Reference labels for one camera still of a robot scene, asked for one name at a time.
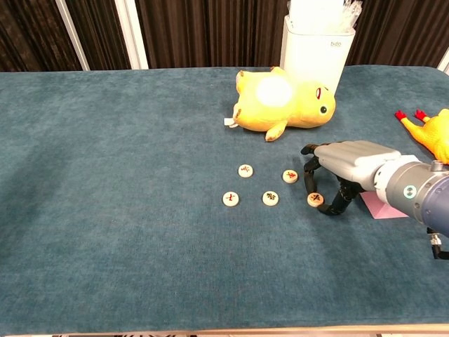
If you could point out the wide white frame post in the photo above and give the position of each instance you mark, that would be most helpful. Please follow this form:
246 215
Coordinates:
131 35

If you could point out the black pleated curtain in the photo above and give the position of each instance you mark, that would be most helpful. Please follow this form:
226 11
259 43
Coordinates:
210 31

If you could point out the cream chess piece red character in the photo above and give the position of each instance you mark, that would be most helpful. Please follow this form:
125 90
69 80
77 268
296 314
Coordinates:
290 176
245 171
231 199

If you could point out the white plastic bin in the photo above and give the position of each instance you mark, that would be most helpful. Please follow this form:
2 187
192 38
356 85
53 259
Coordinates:
312 56

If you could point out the yellow rubber chicken toy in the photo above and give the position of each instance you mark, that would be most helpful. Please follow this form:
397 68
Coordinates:
435 133

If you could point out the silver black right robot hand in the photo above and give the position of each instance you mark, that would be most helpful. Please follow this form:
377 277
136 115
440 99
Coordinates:
350 161

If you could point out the thin grey frame post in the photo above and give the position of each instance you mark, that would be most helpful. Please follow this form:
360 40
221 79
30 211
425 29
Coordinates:
72 35

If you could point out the clear wrapped straws bundle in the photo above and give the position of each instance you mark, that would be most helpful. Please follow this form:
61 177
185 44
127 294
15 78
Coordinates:
350 14

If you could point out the yellow plush duck toy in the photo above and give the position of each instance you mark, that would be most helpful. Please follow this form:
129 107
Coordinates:
301 109

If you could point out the teal table cloth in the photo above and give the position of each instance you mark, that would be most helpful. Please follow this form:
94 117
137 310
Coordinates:
105 210

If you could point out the cream chess piece black character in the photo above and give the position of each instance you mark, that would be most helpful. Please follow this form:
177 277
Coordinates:
270 198
315 199

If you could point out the pink foam cube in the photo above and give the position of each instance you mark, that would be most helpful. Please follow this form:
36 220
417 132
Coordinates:
380 210

